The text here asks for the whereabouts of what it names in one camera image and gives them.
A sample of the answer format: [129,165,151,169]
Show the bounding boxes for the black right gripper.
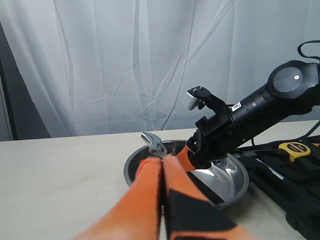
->
[176,86,285,172]

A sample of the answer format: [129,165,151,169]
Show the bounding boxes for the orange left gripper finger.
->
[74,156,162,240]

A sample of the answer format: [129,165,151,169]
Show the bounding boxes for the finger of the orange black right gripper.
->
[162,155,261,240]

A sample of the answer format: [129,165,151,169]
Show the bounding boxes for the silver adjustable wrench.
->
[140,132,168,158]

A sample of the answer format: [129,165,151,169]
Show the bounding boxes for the black tool case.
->
[232,135,320,240]

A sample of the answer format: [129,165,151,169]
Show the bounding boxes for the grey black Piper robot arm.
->
[76,60,320,240]

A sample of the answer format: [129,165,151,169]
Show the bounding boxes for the round stainless steel pan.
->
[123,140,250,209]

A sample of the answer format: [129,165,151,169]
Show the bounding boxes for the yellow tape measure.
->
[278,141,311,162]

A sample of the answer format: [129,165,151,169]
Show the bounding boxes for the white backdrop curtain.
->
[0,0,320,137]

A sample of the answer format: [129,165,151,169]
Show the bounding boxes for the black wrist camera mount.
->
[186,85,228,114]

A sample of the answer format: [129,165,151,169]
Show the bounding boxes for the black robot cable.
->
[297,39,320,61]

